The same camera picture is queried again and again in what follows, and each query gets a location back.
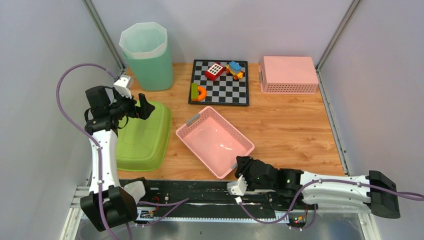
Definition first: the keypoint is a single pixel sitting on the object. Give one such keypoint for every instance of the orange arch toy block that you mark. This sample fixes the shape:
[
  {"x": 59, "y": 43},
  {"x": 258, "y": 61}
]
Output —
[{"x": 202, "y": 93}]

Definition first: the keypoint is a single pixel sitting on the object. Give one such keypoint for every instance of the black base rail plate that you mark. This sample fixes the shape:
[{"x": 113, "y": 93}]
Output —
[{"x": 209, "y": 200}]

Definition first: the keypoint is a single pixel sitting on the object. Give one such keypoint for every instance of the blue yellow toy car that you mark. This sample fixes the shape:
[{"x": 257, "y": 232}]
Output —
[{"x": 234, "y": 69}]

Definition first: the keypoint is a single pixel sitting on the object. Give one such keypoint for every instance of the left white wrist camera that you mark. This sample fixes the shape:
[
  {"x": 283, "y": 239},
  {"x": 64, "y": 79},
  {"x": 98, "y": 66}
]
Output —
[{"x": 123, "y": 85}]

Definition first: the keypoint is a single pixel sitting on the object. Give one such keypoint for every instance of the pink perforated plastic basket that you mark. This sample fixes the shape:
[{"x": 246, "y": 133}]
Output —
[{"x": 214, "y": 141}]

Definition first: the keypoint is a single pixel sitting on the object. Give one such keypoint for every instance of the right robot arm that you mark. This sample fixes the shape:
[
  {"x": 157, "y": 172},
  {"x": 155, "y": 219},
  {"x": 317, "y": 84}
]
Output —
[{"x": 374, "y": 190}]

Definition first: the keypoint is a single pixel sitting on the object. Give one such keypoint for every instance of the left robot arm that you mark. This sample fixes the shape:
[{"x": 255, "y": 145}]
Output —
[{"x": 110, "y": 204}]

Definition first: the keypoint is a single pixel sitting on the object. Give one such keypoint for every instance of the black grey checkerboard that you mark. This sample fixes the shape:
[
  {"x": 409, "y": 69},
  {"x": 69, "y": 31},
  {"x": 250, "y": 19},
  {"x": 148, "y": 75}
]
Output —
[{"x": 225, "y": 91}]

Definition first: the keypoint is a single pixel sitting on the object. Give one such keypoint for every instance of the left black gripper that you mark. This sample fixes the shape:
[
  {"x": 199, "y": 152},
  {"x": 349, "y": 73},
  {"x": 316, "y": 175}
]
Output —
[{"x": 142, "y": 112}]

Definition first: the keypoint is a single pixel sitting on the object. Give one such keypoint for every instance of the red window toy brick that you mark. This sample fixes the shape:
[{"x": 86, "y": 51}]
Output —
[{"x": 214, "y": 71}]

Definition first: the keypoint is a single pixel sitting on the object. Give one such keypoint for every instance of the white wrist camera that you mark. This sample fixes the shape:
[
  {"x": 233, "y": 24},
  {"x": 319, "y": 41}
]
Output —
[
  {"x": 123, "y": 85},
  {"x": 237, "y": 187}
]

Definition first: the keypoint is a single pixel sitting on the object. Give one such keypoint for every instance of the large green plastic container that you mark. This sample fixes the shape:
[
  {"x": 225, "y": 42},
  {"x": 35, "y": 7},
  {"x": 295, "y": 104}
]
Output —
[{"x": 142, "y": 144}]

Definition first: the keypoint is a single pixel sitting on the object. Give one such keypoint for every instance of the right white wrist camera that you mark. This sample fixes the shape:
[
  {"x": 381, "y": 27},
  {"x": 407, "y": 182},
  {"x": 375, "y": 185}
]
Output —
[{"x": 237, "y": 187}]

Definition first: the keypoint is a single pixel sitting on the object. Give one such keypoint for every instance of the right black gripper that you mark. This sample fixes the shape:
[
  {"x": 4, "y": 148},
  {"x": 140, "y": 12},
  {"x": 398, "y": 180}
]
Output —
[{"x": 244, "y": 164}]

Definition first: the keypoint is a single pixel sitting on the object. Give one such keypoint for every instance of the green bin with white liner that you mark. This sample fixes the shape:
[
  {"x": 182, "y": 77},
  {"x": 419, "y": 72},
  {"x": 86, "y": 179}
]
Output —
[{"x": 145, "y": 47}]

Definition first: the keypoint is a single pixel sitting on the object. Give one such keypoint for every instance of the green flat toy brick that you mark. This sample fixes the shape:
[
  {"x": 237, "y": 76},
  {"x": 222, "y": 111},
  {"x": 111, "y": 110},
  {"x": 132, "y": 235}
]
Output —
[{"x": 194, "y": 93}]

